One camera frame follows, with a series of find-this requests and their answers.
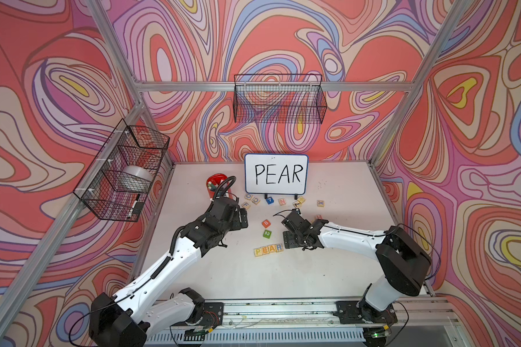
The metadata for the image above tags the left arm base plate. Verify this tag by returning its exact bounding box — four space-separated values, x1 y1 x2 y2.
175 302 224 328

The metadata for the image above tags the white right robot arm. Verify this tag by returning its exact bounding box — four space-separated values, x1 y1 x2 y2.
282 209 432 313

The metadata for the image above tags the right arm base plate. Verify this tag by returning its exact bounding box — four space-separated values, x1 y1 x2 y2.
332 301 397 326

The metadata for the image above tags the black wire basket wall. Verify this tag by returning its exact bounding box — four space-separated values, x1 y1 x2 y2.
233 72 328 124
73 119 170 222

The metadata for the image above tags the white tape roll in basket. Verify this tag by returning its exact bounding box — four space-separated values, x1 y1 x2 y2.
119 166 153 193

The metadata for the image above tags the blue framed whiteboard PEAR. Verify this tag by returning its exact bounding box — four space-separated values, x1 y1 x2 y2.
244 153 309 195

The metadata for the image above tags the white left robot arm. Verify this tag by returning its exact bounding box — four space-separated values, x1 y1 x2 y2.
88 176 248 346

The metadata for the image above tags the red plastic marker cup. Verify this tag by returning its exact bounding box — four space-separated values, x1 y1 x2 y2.
206 173 230 199

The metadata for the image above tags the black wire basket back wall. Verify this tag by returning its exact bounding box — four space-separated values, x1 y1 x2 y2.
233 72 328 124

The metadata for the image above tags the black wire basket left wall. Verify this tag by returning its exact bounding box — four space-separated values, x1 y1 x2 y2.
73 119 170 222

